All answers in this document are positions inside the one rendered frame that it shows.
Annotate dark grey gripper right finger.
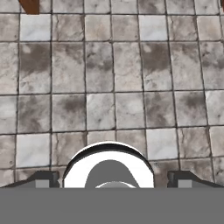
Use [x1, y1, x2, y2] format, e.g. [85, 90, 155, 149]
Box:
[167, 170, 223, 189]

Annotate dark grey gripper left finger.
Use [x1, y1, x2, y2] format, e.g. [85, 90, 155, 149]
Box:
[2, 170, 60, 189]

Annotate white and black round object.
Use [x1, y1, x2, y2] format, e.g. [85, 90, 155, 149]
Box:
[61, 141, 155, 189]

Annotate brown wooden cabinet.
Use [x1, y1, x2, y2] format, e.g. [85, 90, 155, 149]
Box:
[18, 0, 40, 16]

